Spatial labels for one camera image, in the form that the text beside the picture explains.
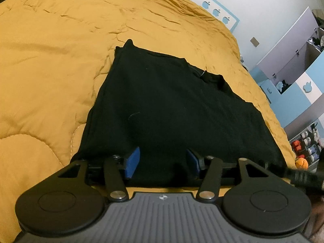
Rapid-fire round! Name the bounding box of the black long-sleeve shirt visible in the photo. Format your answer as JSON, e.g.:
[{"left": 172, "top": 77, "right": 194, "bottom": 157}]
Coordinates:
[{"left": 69, "top": 39, "right": 288, "bottom": 188}]

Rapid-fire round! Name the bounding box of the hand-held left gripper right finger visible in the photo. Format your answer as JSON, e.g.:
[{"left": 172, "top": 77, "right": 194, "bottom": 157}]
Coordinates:
[{"left": 186, "top": 148, "right": 271, "bottom": 200}]

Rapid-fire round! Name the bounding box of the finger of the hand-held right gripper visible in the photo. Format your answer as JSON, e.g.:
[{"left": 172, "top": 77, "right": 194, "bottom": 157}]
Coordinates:
[{"left": 263, "top": 161, "right": 324, "bottom": 192}]

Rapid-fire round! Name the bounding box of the white and blue headboard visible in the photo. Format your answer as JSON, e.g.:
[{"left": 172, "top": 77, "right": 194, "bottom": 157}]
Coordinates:
[{"left": 181, "top": 0, "right": 240, "bottom": 31}]

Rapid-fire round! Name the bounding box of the mustard yellow quilt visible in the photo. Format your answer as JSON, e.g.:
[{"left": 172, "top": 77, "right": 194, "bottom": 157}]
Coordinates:
[{"left": 0, "top": 0, "right": 297, "bottom": 236}]

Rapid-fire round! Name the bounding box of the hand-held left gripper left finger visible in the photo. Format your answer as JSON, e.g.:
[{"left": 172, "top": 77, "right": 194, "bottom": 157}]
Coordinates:
[{"left": 57, "top": 146, "right": 141, "bottom": 200}]

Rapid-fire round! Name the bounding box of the blue and white wardrobe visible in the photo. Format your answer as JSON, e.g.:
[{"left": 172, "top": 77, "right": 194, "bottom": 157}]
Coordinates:
[{"left": 249, "top": 6, "right": 324, "bottom": 133}]

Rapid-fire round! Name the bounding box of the cluttered storage rack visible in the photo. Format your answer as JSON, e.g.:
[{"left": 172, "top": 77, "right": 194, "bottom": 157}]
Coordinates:
[{"left": 289, "top": 121, "right": 324, "bottom": 173}]

